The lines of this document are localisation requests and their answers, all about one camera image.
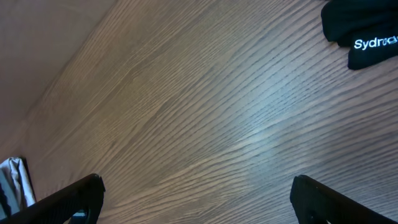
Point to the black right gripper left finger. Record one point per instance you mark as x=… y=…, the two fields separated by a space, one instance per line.
x=80 y=202

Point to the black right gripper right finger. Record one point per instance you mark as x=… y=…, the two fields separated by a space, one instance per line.
x=314 y=202

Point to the folded beige garment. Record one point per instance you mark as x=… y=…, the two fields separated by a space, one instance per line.
x=16 y=173

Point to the folded grey trousers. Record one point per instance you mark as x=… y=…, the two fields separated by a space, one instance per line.
x=5 y=206

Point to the black t-shirt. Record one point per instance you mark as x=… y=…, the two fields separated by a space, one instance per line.
x=367 y=27

